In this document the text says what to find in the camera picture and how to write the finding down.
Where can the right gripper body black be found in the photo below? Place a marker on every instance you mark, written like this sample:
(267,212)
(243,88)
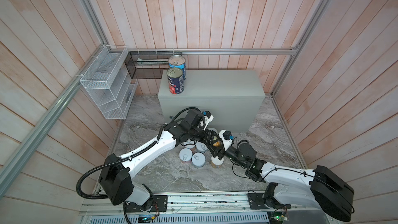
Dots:
(231,153)

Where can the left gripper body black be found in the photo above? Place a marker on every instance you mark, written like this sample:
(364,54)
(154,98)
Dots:
(202,136)

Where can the pull-tab can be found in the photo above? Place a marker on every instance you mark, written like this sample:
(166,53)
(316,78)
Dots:
(198,160)
(200,147)
(190,145)
(185,155)

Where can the orange can white lid front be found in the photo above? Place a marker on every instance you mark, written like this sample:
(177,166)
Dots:
(216,162)

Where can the orange can white lid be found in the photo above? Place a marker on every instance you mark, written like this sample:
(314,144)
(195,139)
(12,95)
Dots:
(215,140)
(216,162)

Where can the dark tomato can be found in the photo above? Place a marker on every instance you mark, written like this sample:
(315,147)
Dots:
(176,80)

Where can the blue soup can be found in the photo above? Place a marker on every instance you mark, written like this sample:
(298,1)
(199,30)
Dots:
(179,62)

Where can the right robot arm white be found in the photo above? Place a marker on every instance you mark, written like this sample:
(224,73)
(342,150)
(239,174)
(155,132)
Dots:
(320,187)

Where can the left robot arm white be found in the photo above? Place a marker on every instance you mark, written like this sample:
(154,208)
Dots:
(116,177)

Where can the grey metal cabinet box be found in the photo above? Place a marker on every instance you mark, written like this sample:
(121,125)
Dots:
(233,97)

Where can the black mesh basket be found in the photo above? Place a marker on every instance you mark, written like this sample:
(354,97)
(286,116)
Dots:
(148,65)

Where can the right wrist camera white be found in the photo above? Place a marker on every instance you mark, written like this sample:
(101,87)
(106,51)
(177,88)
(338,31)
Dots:
(227,138)

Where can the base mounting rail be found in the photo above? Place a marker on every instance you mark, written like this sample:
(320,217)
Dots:
(180,208)

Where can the white wire mesh shelf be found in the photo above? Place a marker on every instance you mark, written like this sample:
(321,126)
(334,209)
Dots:
(108,82)

